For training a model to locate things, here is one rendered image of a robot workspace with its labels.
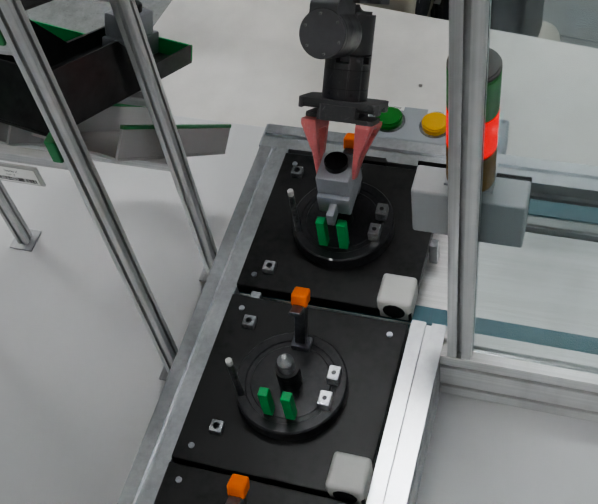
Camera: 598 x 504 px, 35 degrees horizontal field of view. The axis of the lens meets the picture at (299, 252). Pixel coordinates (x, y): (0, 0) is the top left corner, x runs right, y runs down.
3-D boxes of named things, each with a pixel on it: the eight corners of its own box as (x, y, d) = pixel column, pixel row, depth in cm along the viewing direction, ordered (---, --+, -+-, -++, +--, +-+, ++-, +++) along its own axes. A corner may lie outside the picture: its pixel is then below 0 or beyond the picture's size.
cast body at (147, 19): (131, 45, 126) (130, -7, 122) (159, 52, 124) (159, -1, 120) (92, 64, 119) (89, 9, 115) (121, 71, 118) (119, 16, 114)
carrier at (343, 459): (235, 301, 129) (217, 247, 119) (409, 332, 123) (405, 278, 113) (174, 464, 116) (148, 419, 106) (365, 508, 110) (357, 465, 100)
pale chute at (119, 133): (150, 132, 145) (156, 103, 144) (225, 154, 140) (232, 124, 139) (30, 135, 119) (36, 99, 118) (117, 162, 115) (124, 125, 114)
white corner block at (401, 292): (385, 288, 127) (383, 271, 124) (418, 294, 126) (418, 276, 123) (377, 317, 125) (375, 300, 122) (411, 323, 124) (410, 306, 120)
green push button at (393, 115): (379, 113, 146) (379, 104, 144) (405, 116, 145) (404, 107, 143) (373, 132, 144) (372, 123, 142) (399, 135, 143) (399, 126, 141)
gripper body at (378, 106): (376, 121, 115) (383, 59, 113) (296, 110, 118) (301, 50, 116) (387, 115, 121) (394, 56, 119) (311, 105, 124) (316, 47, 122)
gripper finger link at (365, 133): (365, 186, 117) (373, 110, 115) (309, 178, 119) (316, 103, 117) (377, 176, 124) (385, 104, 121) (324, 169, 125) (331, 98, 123)
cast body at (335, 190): (331, 173, 128) (325, 138, 122) (362, 178, 126) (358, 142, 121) (314, 223, 123) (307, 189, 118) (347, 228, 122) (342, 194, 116)
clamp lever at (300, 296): (296, 334, 119) (295, 285, 115) (311, 337, 119) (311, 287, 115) (287, 352, 117) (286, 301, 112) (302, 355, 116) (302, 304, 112)
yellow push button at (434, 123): (424, 118, 144) (424, 109, 142) (451, 122, 143) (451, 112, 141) (419, 138, 142) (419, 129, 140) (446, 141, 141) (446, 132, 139)
